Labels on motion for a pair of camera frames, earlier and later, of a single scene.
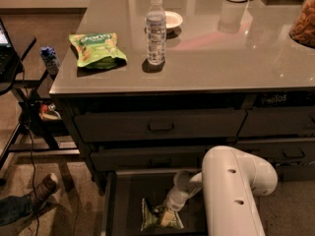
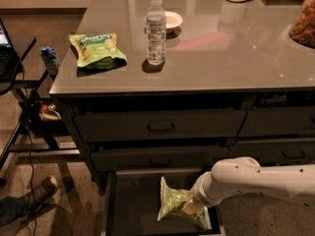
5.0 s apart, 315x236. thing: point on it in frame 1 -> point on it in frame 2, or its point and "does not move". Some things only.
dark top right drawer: [279, 121] does not move
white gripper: [176, 198] -> [199, 191]
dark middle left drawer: [147, 160] does not move
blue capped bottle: [49, 55] does not move
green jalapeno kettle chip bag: [151, 217] -> [171, 202]
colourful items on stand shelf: [49, 112] does not move
